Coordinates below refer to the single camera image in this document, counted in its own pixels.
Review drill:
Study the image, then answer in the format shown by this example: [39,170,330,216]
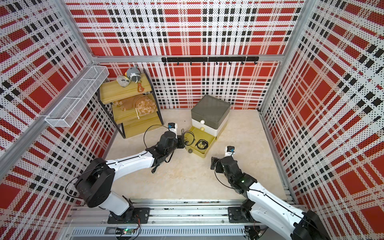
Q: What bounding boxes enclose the black earphones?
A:
[151,165,159,174]
[195,139,209,150]
[181,129,196,146]

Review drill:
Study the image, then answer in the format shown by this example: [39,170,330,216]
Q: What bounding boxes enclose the yellow bottom drawer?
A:
[183,127,219,158]

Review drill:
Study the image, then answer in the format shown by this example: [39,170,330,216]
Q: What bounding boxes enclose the white drawer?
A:
[191,116,230,137]

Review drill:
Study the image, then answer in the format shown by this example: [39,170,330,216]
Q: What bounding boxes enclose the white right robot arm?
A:
[211,156,331,240]

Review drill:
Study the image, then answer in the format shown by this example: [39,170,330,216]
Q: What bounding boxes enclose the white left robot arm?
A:
[65,130,185,223]

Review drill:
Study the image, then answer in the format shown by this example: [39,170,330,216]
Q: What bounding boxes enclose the three-tier plastic drawer cabinet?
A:
[183,95,231,158]

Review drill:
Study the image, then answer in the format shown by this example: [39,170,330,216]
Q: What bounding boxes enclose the brown plush toy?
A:
[113,95,157,116]

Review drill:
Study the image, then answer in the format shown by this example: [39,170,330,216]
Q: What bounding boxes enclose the wooden three-tier shelf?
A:
[97,67,164,139]

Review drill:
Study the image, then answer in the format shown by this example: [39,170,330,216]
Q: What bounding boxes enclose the orange carabiner clip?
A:
[137,83,145,93]

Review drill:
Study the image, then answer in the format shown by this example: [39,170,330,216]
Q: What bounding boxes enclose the white grey plush toy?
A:
[116,76,131,88]

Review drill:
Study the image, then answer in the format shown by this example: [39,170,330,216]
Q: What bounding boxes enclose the green circuit board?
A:
[115,228,137,236]

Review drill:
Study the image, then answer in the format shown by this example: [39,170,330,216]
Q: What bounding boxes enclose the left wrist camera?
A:
[168,123,178,136]

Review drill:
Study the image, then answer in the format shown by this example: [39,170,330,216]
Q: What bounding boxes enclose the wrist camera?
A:
[168,123,178,136]
[225,146,235,157]

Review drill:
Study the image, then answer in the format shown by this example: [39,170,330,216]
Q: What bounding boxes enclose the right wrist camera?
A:
[225,146,235,157]

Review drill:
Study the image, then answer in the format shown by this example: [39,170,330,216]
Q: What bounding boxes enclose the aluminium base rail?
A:
[59,199,266,240]

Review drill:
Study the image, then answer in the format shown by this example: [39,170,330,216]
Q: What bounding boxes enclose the black wall hook rail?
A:
[162,57,260,64]

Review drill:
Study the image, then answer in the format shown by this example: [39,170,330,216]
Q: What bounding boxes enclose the white wire mesh basket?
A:
[45,65,109,128]

